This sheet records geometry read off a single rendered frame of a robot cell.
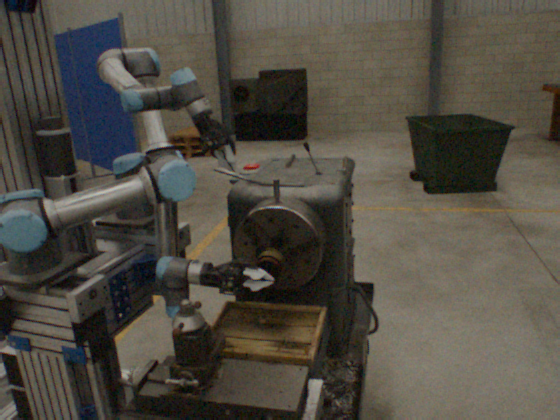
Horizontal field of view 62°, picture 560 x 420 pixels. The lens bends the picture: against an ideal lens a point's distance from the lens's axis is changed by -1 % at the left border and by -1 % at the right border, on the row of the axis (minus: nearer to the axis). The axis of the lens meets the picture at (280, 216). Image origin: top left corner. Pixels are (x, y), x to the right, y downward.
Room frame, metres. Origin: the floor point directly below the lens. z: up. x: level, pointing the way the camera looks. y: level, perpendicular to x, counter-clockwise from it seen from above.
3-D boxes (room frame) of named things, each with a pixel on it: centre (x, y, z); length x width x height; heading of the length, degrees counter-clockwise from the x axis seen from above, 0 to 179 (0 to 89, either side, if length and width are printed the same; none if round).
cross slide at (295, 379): (0.98, 0.17, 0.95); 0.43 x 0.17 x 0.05; 76
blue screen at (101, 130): (7.68, 3.05, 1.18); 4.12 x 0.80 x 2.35; 39
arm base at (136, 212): (1.78, 0.57, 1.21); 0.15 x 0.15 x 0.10
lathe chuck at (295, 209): (1.57, 0.01, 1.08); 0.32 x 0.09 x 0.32; 76
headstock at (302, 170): (1.97, -0.07, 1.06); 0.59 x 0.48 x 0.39; 166
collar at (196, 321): (1.00, 0.23, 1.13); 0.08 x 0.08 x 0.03
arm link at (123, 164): (1.78, 0.56, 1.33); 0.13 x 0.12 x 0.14; 123
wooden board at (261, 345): (1.32, 0.07, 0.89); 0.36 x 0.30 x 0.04; 76
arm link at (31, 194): (1.31, 0.74, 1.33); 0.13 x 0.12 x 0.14; 24
